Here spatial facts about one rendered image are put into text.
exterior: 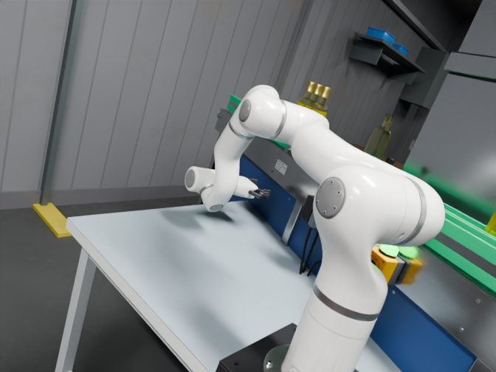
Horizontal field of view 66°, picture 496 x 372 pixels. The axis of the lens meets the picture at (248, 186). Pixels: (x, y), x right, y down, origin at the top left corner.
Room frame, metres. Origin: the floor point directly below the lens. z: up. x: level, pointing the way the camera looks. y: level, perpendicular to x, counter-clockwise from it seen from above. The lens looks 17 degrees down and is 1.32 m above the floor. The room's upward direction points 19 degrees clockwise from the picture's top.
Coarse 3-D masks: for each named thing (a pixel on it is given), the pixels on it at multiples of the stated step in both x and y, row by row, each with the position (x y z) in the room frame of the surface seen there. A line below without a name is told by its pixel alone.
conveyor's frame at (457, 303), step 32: (256, 160) 1.64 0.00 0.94; (288, 160) 1.44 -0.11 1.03; (288, 192) 1.38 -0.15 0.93; (288, 224) 1.32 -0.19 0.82; (416, 256) 0.88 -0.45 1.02; (416, 288) 0.85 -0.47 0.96; (448, 288) 0.79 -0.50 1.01; (480, 288) 0.75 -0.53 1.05; (448, 320) 0.76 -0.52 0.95; (480, 320) 0.72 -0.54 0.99; (480, 352) 0.69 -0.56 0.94
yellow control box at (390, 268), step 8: (376, 248) 0.92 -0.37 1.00; (376, 256) 0.89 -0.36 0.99; (384, 256) 0.88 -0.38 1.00; (376, 264) 0.88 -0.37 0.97; (384, 264) 0.86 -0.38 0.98; (392, 264) 0.87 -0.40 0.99; (400, 264) 0.89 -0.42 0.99; (384, 272) 0.86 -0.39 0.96; (392, 272) 0.88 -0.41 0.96; (392, 280) 0.89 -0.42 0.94
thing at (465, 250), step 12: (228, 108) 2.07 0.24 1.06; (444, 228) 0.87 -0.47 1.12; (456, 228) 0.85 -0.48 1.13; (432, 240) 0.88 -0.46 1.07; (444, 240) 0.86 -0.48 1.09; (456, 240) 0.84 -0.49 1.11; (468, 240) 0.82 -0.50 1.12; (480, 240) 0.80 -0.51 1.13; (444, 252) 0.85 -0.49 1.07; (456, 252) 0.83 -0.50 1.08; (468, 252) 0.81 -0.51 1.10; (480, 252) 0.79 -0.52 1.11; (492, 252) 0.77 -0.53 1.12; (456, 264) 0.82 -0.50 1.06; (468, 264) 0.80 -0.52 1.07; (480, 264) 0.78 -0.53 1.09; (492, 264) 0.76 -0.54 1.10; (480, 276) 0.77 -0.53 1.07; (492, 276) 0.75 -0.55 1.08; (492, 288) 0.74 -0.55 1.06
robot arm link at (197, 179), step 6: (192, 168) 1.20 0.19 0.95; (198, 168) 1.20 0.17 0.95; (204, 168) 1.22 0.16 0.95; (186, 174) 1.22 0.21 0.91; (192, 174) 1.19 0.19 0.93; (198, 174) 1.17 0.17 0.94; (204, 174) 1.19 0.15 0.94; (210, 174) 1.21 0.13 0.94; (186, 180) 1.20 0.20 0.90; (192, 180) 1.18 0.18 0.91; (198, 180) 1.17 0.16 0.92; (204, 180) 1.18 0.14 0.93; (210, 180) 1.19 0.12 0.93; (186, 186) 1.20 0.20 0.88; (192, 186) 1.17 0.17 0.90; (198, 186) 1.17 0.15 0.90; (204, 186) 1.18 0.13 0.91; (210, 186) 1.18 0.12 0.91; (198, 192) 1.19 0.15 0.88
